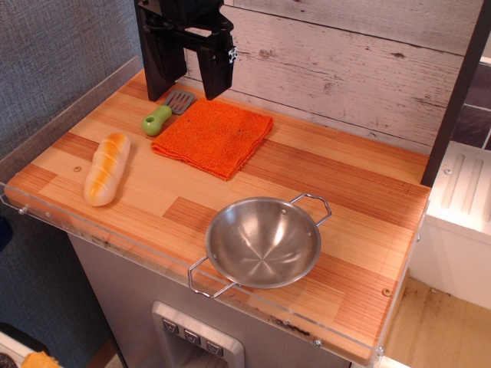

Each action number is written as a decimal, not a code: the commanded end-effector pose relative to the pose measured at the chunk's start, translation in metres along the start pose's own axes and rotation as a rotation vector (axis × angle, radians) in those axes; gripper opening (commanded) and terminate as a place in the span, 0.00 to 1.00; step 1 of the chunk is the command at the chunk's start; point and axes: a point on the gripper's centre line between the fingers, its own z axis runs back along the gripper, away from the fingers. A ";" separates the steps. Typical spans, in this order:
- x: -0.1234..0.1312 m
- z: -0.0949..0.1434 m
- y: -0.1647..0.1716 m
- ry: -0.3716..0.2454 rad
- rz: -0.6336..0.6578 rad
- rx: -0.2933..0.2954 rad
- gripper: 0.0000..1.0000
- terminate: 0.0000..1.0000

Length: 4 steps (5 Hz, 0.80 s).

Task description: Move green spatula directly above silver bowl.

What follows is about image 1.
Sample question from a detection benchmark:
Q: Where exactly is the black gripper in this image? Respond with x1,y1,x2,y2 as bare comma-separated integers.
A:
137,1,235,101

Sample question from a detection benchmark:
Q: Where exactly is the orange folded cloth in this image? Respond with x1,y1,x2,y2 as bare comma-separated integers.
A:
151,99,273,181

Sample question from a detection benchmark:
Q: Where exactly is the white toy sink unit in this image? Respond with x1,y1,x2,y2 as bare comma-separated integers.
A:
409,142,490,308

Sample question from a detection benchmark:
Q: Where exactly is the steel two-handled pan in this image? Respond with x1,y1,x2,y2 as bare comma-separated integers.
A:
201,194,332,298

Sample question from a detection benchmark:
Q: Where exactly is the green handled grey spatula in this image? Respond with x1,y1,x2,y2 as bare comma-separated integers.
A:
141,89,195,136

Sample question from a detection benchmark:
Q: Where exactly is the clear acrylic edge guard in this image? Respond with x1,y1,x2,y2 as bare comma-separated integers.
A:
5,178,430,366

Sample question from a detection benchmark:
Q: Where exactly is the yellow object bottom left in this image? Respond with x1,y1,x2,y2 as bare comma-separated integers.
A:
21,352,61,368

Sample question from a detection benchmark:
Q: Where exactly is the grey toy fridge dispenser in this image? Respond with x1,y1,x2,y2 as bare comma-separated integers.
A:
151,301,246,367

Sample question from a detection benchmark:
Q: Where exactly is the toy bread loaf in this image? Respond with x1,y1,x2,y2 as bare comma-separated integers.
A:
84,133,131,207

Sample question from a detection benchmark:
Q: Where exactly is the dark right upright post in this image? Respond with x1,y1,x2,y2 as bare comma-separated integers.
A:
420,0,490,187

